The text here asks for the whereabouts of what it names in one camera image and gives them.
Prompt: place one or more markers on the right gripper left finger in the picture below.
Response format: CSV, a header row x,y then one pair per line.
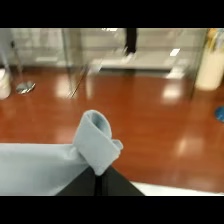
x,y
82,186

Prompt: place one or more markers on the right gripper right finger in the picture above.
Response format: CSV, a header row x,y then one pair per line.
x,y
117,185

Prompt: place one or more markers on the light blue shirt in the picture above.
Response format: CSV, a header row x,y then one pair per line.
x,y
40,166

